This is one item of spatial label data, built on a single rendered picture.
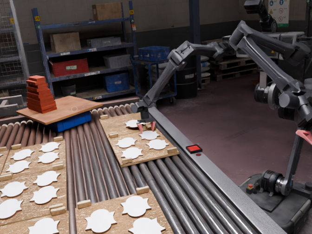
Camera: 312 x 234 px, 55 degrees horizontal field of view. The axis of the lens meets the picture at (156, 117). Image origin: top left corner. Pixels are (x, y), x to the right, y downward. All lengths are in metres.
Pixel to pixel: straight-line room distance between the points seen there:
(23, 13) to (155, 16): 2.78
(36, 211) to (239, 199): 0.90
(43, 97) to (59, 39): 3.72
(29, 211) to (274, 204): 1.77
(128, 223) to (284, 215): 1.48
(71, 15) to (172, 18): 2.32
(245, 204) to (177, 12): 6.48
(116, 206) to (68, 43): 5.01
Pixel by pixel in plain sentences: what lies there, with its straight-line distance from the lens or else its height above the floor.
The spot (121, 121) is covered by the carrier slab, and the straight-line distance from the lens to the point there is 2.32.
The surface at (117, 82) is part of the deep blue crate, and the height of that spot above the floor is 0.33.
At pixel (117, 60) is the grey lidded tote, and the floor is 0.79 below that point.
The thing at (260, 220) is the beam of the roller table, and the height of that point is 0.92.
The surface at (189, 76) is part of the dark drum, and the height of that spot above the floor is 0.44.
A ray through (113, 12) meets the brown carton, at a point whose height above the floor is 1.72.
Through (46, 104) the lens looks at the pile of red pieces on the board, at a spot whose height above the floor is 1.10.
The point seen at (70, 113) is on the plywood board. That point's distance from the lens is 2.36.
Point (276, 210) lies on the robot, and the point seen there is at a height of 0.24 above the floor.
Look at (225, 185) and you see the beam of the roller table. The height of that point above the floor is 0.92.
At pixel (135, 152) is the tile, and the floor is 0.94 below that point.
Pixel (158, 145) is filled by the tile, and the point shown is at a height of 0.94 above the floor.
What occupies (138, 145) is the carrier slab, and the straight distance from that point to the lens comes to 1.90.
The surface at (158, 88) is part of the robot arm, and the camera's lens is 1.88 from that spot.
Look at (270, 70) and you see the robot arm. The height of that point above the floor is 1.42.
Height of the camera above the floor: 1.73
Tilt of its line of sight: 20 degrees down
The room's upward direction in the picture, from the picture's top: 5 degrees counter-clockwise
